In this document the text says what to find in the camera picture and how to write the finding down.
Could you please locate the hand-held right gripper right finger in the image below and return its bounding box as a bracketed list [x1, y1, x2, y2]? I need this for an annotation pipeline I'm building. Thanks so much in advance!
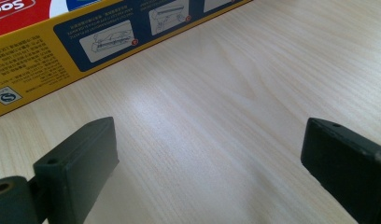
[300, 117, 381, 224]

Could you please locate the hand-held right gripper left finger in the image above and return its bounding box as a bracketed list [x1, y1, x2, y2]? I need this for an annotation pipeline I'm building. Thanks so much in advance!
[33, 116, 120, 224]

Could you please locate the yellow and blue cardboard box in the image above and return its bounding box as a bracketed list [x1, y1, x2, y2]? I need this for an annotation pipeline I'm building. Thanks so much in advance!
[0, 0, 254, 119]

